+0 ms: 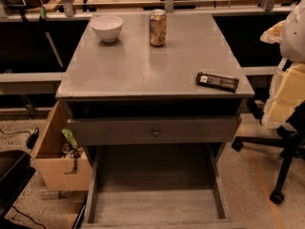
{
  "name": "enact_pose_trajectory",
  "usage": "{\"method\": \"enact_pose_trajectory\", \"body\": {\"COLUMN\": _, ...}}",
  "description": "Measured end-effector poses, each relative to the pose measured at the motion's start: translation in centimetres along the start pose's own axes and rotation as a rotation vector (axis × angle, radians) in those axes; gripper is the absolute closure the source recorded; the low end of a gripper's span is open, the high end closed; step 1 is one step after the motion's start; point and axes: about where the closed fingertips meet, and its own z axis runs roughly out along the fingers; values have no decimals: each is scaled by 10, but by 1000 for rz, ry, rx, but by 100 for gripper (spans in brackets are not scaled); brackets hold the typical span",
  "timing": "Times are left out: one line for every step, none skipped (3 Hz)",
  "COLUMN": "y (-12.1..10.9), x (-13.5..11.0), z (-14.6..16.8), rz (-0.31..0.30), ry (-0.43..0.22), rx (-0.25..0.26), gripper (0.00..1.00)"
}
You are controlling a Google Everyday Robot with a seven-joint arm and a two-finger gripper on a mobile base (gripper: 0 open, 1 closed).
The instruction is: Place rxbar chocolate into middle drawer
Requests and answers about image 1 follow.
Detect grey open middle drawer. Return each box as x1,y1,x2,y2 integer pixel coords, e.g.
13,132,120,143
82,144,245,229

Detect black bin at left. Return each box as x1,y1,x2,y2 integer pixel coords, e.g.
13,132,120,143
0,150,35,220

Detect white ceramic bowl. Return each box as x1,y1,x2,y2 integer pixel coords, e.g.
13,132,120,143
91,15,123,42

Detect metal frame workbench behind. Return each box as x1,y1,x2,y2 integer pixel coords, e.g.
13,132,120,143
0,0,299,95

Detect grey upper drawer with knob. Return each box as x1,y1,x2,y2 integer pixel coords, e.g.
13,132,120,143
68,115,241,146

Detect light wooden box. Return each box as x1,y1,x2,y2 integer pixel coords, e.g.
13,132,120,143
32,102,92,191

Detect black office chair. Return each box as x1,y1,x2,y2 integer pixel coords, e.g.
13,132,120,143
231,95,305,206

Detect black rxbar chocolate bar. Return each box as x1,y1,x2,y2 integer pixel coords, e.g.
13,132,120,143
195,72,239,93

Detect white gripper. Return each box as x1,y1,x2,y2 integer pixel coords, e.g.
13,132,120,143
260,0,305,129

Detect grey wooden drawer cabinet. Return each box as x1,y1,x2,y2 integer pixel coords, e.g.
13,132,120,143
55,11,255,229

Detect gold soda can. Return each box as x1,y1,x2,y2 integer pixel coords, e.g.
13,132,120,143
149,10,167,47

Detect green item in box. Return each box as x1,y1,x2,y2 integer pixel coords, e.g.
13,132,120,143
62,128,78,151

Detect black power adapter with cable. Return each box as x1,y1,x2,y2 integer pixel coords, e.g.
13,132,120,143
0,128,40,149

